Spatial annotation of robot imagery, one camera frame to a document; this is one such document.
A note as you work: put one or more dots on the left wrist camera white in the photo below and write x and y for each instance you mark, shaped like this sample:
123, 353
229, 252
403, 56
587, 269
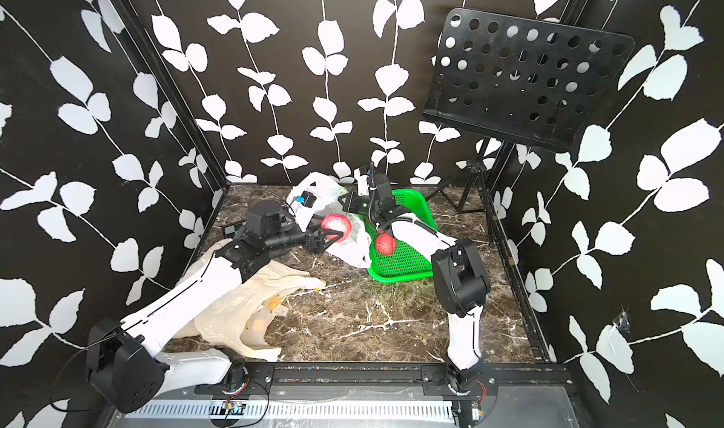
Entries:
303, 209

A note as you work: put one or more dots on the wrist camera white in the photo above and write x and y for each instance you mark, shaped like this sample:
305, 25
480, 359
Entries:
303, 209
364, 181

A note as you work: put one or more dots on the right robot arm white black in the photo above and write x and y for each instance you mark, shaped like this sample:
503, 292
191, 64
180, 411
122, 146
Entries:
460, 278

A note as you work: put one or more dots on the black perforated music stand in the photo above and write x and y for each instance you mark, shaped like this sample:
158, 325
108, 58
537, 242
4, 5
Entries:
527, 84

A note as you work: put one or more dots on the small orange cube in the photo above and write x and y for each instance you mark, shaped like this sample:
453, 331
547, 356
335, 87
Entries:
259, 326

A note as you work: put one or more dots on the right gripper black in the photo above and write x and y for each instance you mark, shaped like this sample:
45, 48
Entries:
353, 204

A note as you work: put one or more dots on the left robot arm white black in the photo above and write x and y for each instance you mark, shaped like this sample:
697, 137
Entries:
125, 363

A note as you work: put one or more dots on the red apple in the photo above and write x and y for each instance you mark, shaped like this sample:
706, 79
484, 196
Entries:
385, 244
338, 223

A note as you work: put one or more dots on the black white checkerboard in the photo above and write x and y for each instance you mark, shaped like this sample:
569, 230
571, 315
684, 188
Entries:
231, 230

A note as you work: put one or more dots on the green perforated plastic basket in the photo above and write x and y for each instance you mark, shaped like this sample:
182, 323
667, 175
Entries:
405, 263

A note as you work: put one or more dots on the white slotted cable duct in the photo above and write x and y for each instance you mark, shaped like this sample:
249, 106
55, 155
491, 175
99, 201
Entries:
426, 411

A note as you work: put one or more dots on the yellow banana print plastic bag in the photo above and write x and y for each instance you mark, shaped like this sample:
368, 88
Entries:
228, 321

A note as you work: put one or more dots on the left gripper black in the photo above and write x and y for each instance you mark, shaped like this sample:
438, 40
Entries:
316, 244

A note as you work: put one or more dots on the white knotted plastic bag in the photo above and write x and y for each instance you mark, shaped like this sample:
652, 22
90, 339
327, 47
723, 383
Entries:
315, 203

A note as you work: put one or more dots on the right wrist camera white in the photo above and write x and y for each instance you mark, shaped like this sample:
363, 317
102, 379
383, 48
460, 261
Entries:
364, 181

